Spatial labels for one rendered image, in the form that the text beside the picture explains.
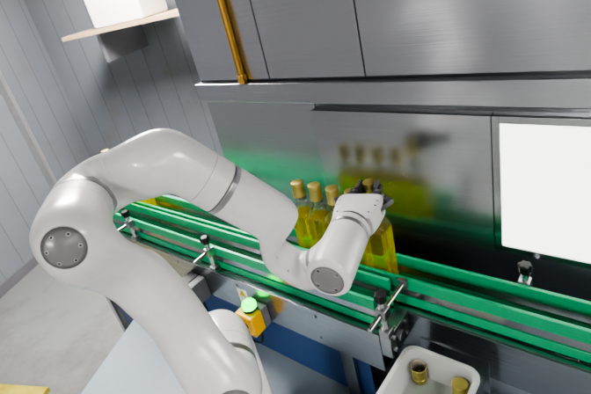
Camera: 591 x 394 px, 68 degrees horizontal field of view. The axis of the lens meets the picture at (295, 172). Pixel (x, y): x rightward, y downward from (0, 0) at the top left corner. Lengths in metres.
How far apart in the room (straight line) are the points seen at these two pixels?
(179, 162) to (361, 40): 0.59
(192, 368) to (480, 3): 0.84
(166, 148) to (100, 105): 4.13
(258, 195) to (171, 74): 3.59
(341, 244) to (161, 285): 0.31
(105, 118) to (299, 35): 3.78
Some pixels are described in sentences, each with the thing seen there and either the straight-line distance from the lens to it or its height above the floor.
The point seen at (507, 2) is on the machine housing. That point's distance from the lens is 0.96.
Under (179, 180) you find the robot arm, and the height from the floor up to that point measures 1.61.
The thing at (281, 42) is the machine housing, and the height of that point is 1.67.
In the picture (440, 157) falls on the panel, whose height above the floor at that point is 1.38.
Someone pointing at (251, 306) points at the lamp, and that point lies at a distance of 1.32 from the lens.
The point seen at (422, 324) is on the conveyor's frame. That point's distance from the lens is 1.16.
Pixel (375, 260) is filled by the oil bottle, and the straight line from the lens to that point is 1.14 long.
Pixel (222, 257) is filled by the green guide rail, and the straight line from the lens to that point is 1.39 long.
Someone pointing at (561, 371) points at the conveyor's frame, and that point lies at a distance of 1.10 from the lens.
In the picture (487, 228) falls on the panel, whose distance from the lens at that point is 1.14.
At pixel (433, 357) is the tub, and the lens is 1.12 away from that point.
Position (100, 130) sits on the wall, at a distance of 4.92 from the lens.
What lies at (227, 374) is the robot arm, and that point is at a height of 1.28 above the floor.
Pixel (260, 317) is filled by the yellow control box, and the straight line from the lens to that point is 1.34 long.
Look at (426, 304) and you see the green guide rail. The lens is 1.13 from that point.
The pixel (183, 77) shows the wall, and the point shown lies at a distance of 4.21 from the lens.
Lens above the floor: 1.86
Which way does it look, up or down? 25 degrees down
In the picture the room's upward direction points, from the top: 14 degrees counter-clockwise
